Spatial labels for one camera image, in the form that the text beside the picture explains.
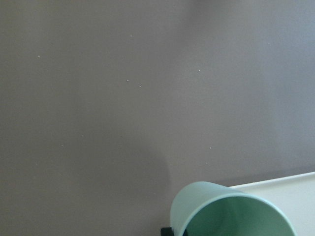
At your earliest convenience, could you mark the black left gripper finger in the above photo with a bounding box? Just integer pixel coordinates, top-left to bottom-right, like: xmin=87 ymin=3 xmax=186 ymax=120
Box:
xmin=160 ymin=227 xmax=173 ymax=236

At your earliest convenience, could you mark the green plastic cup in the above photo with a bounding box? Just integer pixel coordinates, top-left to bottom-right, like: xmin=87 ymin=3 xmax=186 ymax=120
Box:
xmin=170 ymin=181 xmax=296 ymax=236

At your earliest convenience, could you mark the cream plastic tray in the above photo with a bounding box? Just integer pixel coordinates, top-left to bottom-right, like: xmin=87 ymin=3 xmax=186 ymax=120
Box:
xmin=232 ymin=172 xmax=315 ymax=236

